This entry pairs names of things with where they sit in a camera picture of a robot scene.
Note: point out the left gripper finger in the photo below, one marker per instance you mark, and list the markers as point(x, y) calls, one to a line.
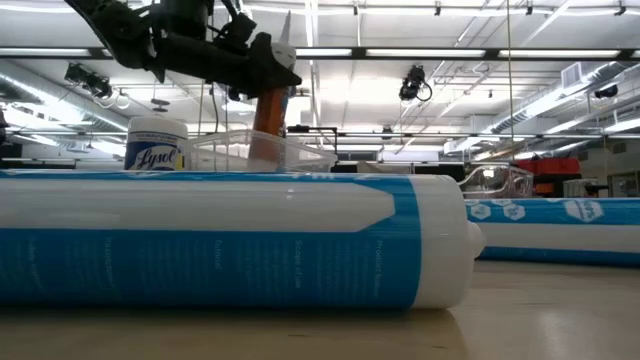
point(272, 75)

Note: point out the orange white sealant bottle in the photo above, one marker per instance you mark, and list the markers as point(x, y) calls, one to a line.
point(270, 110)

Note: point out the blue white silicone tube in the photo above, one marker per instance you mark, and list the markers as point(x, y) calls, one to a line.
point(200, 250)
point(550, 235)

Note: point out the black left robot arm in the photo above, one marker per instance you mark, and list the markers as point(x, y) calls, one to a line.
point(120, 35)

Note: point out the Lysol wipes canister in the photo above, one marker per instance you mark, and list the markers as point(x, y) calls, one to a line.
point(155, 150)

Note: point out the clear plastic bin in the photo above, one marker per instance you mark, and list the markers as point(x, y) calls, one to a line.
point(300, 155)
point(500, 182)

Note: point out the overhead light bar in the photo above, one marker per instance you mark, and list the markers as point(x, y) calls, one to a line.
point(492, 53)

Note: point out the red bins on cart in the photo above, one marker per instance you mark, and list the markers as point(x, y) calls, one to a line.
point(547, 166)

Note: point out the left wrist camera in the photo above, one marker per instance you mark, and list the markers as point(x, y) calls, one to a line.
point(235, 30)

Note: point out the black overhead camera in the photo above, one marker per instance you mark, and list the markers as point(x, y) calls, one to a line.
point(412, 82)

